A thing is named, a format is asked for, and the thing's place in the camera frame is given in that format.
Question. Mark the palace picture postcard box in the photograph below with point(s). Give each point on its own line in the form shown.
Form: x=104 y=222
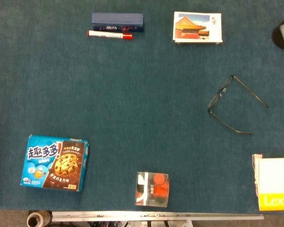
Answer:
x=196 y=27

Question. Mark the black mesh pen holder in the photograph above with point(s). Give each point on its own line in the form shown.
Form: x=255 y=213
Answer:
x=277 y=35

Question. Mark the worn pinkish paper stack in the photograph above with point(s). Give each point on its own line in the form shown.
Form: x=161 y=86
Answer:
x=255 y=170

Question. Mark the clear box with red pieces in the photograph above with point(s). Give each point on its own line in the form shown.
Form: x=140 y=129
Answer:
x=153 y=189

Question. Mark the red white marker pen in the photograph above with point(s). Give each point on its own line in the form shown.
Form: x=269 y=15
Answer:
x=106 y=34

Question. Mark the blue chocolate cookie box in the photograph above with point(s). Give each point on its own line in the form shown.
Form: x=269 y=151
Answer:
x=54 y=163

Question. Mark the aluminium rail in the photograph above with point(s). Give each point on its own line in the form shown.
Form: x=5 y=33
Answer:
x=156 y=215

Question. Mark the white yellow Lexicon book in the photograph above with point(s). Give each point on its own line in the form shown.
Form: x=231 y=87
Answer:
x=277 y=179

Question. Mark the black-framed eyeglasses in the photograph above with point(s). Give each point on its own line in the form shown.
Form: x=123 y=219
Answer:
x=219 y=93

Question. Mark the navy blue pencil case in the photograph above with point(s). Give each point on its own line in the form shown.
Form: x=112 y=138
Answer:
x=117 y=20

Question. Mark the brown tape roll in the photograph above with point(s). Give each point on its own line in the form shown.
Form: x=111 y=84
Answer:
x=35 y=220

